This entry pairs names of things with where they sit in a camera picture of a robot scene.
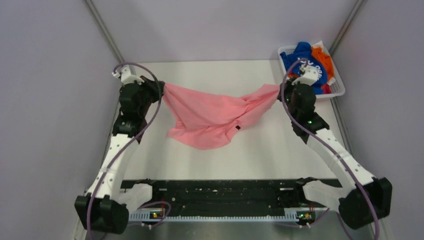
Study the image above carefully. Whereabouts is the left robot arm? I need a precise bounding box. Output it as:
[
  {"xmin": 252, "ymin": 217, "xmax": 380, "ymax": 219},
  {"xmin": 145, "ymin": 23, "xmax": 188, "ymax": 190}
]
[{"xmin": 74, "ymin": 62, "xmax": 165, "ymax": 235}]

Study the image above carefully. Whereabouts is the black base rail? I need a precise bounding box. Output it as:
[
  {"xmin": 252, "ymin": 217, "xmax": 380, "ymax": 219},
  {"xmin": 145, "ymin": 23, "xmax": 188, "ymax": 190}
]
[{"xmin": 119, "ymin": 178, "xmax": 345, "ymax": 218}]

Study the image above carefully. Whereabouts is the white slotted cable duct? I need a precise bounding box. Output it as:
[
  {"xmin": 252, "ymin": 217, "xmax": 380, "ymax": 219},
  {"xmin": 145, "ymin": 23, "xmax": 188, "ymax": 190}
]
[{"xmin": 128, "ymin": 208, "xmax": 316, "ymax": 223}]

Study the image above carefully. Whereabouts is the pink t-shirt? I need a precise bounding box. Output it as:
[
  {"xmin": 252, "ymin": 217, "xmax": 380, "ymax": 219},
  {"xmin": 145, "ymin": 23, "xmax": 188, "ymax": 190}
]
[{"xmin": 162, "ymin": 83, "xmax": 280, "ymax": 150}]

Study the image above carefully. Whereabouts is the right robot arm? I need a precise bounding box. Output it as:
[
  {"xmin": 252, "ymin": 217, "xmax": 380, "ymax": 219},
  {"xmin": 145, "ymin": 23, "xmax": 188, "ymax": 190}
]
[{"xmin": 278, "ymin": 64, "xmax": 393, "ymax": 230}]

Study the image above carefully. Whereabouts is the red t-shirt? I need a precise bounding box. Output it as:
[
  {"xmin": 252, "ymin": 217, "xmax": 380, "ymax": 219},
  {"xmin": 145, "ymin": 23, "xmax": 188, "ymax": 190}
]
[{"xmin": 321, "ymin": 84, "xmax": 332, "ymax": 95}]

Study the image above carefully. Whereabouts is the blue printed t-shirt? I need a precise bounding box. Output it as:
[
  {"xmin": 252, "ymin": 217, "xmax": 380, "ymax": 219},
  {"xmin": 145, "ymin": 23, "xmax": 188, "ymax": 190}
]
[{"xmin": 279, "ymin": 42, "xmax": 328, "ymax": 95}]

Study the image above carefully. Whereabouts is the orange t-shirt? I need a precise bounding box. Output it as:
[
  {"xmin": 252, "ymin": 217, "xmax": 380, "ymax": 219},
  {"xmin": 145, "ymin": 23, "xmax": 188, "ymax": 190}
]
[{"xmin": 311, "ymin": 46, "xmax": 335, "ymax": 86}]

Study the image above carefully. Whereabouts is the white plastic basket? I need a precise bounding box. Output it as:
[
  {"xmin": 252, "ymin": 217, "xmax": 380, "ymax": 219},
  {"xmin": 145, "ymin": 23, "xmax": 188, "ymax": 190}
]
[{"xmin": 277, "ymin": 42, "xmax": 346, "ymax": 99}]

